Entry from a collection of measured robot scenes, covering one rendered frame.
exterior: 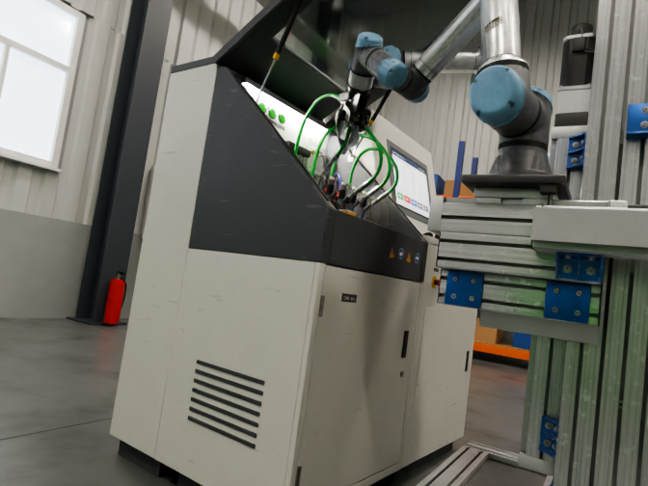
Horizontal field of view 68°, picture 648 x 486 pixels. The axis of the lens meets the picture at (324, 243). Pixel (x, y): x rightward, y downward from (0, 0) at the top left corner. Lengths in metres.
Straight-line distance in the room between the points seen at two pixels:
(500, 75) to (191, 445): 1.37
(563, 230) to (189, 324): 1.18
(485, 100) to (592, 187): 0.40
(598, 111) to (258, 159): 0.96
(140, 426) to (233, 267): 0.69
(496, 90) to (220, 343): 1.07
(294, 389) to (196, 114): 1.05
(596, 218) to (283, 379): 0.88
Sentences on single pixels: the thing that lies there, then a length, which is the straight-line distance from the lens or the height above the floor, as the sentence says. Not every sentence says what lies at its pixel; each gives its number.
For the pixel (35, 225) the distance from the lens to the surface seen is 5.43.
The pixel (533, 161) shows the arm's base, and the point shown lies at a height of 1.08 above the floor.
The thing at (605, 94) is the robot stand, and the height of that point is 1.32.
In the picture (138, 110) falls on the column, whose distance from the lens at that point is 5.63.
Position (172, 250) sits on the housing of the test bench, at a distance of 1.80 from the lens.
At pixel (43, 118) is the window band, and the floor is 1.95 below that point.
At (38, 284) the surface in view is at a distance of 5.51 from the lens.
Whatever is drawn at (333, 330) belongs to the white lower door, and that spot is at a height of 0.60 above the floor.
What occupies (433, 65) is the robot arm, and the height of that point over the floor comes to 1.40.
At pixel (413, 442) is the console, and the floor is 0.16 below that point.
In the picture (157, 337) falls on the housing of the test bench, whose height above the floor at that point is 0.46.
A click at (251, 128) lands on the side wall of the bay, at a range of 1.63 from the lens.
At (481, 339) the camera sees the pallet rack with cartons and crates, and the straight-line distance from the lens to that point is 6.95.
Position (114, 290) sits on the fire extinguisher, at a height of 0.36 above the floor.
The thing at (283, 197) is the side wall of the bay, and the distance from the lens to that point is 1.46.
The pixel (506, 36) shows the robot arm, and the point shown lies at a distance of 1.25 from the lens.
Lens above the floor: 0.74
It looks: 5 degrees up
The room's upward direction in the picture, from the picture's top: 8 degrees clockwise
